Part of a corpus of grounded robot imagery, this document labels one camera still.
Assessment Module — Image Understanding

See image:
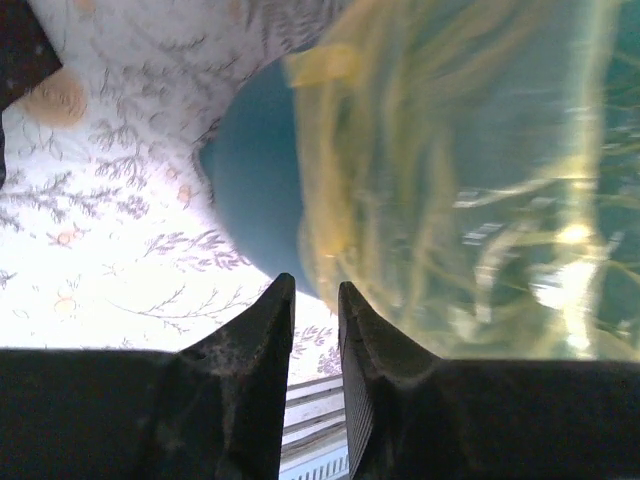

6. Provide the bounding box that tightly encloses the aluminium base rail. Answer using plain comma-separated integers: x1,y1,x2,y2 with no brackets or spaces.
279,375,349,480

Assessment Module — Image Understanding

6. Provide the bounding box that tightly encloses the dark patterned necktie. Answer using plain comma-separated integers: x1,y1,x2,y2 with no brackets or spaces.
0,0,64,186

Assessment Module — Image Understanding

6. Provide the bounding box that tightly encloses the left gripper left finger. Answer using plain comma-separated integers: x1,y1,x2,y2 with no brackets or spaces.
1,274,295,479

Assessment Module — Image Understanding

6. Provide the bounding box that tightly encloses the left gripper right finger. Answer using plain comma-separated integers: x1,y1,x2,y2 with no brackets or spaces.
338,282,639,479

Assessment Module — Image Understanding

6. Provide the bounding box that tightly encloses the teal plastic trash bin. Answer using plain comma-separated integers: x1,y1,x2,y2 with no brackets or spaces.
199,60,316,297

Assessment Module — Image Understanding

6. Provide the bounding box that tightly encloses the yellow plastic trash bag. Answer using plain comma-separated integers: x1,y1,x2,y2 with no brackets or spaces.
284,1,639,360

